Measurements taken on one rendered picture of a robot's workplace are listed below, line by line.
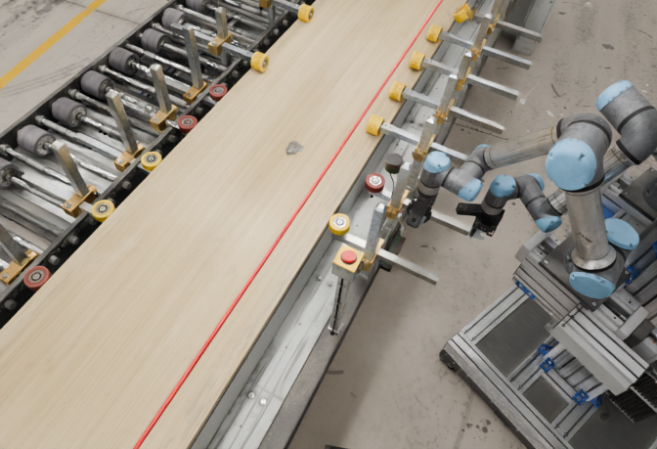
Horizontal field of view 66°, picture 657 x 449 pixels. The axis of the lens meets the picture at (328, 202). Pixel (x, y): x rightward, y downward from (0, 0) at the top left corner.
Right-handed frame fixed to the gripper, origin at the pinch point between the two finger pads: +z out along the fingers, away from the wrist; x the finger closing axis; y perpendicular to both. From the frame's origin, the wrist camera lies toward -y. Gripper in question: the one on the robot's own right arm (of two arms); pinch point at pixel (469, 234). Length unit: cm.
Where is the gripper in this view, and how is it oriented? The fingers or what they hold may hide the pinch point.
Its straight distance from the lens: 209.9
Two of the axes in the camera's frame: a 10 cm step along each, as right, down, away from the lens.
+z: -0.6, 5.9, 8.1
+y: 8.9, 4.0, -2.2
